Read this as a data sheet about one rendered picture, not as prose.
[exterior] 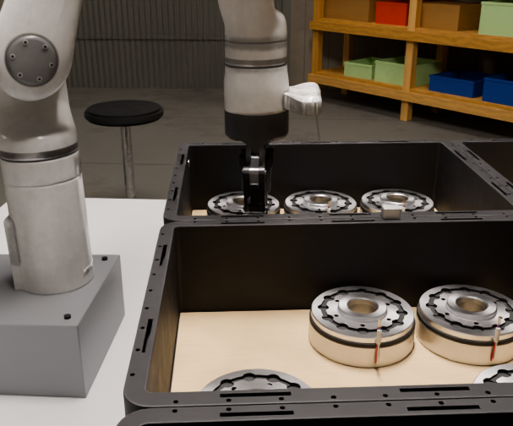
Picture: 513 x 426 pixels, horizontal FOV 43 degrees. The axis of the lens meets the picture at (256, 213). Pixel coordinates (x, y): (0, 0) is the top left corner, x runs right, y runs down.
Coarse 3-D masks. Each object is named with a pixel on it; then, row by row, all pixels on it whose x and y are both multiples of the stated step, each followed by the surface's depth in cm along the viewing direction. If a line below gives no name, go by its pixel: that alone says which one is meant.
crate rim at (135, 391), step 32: (192, 224) 67; (224, 224) 67; (256, 224) 67; (288, 224) 67; (320, 224) 67; (352, 224) 67; (384, 224) 68; (416, 224) 68; (448, 224) 68; (480, 224) 68; (512, 224) 68; (160, 256) 60; (160, 288) 54; (128, 384) 42; (448, 384) 42; (480, 384) 42; (512, 384) 42
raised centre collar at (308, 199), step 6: (306, 198) 92; (312, 198) 93; (318, 198) 94; (324, 198) 93; (330, 198) 92; (336, 198) 92; (306, 204) 91; (312, 204) 90; (318, 204) 90; (324, 204) 90; (330, 204) 90; (336, 204) 91
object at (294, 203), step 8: (304, 192) 96; (312, 192) 96; (320, 192) 96; (328, 192) 96; (336, 192) 96; (288, 200) 93; (296, 200) 93; (344, 200) 93; (352, 200) 93; (288, 208) 90; (296, 208) 90; (304, 208) 90; (312, 208) 90; (320, 208) 90; (336, 208) 90; (344, 208) 91; (352, 208) 90
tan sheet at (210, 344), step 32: (192, 320) 69; (224, 320) 69; (256, 320) 69; (288, 320) 69; (192, 352) 63; (224, 352) 63; (256, 352) 63; (288, 352) 63; (416, 352) 63; (192, 384) 59; (320, 384) 59; (352, 384) 59; (384, 384) 59; (416, 384) 59
